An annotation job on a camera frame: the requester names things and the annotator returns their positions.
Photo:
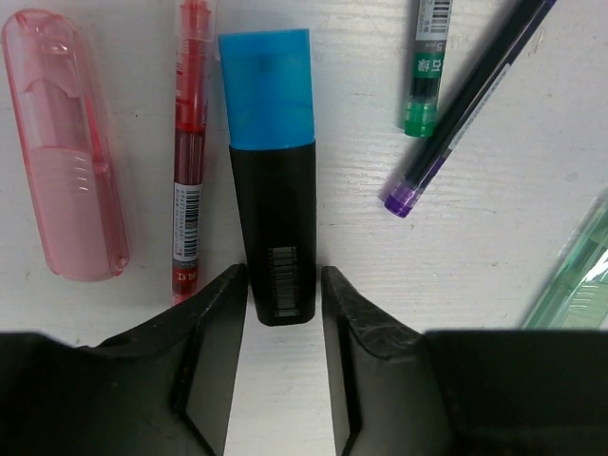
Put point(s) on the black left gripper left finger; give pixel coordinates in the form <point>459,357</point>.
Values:
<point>164,387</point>

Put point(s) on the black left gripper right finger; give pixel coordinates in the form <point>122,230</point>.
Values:
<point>395,391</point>

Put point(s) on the pink correction tape case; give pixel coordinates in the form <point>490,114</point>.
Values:
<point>60,117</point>

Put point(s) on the green correction tape case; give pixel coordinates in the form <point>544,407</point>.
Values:
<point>574,296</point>

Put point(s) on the blue cap black highlighter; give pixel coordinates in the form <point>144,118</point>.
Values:
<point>268,90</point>

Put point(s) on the purple gel pen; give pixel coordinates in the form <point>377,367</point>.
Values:
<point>498,57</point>

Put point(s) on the red gel pen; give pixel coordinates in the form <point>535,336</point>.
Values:
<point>196,33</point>

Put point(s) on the green gel pen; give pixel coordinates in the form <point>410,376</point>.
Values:
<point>429,52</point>

